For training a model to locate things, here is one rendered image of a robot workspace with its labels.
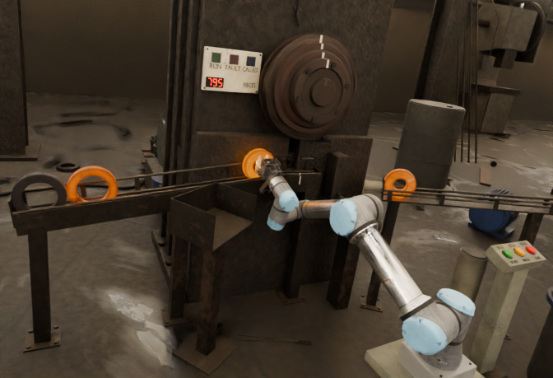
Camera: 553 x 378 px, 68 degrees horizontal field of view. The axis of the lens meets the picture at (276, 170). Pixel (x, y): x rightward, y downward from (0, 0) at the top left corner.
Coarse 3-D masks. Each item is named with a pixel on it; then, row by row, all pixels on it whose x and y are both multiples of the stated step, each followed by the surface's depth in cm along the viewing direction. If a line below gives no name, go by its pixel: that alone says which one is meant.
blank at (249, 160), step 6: (252, 150) 188; (258, 150) 186; (264, 150) 188; (246, 156) 186; (252, 156) 186; (264, 156) 188; (270, 156) 190; (246, 162) 185; (252, 162) 186; (246, 168) 186; (252, 168) 187; (246, 174) 187; (252, 174) 188
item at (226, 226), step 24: (192, 192) 156; (216, 192) 169; (240, 192) 163; (192, 216) 143; (216, 216) 165; (240, 216) 166; (192, 240) 146; (216, 240) 148; (216, 264) 161; (216, 288) 165; (216, 312) 171; (192, 336) 183; (216, 336) 185; (192, 360) 170; (216, 360) 171
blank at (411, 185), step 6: (390, 174) 202; (396, 174) 202; (402, 174) 201; (408, 174) 201; (390, 180) 203; (408, 180) 202; (414, 180) 201; (384, 186) 205; (390, 186) 204; (408, 186) 202; (414, 186) 202; (396, 198) 205; (402, 198) 205
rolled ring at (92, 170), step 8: (88, 168) 157; (96, 168) 158; (104, 168) 162; (72, 176) 156; (80, 176) 157; (104, 176) 160; (112, 176) 162; (72, 184) 156; (112, 184) 163; (72, 192) 157; (112, 192) 164; (72, 200) 158; (80, 200) 160
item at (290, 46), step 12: (312, 36) 176; (324, 36) 178; (288, 48) 173; (336, 48) 182; (276, 60) 172; (348, 60) 187; (264, 72) 178; (264, 84) 178; (264, 96) 179; (348, 108) 196; (276, 120) 182; (288, 132) 186; (324, 132) 194
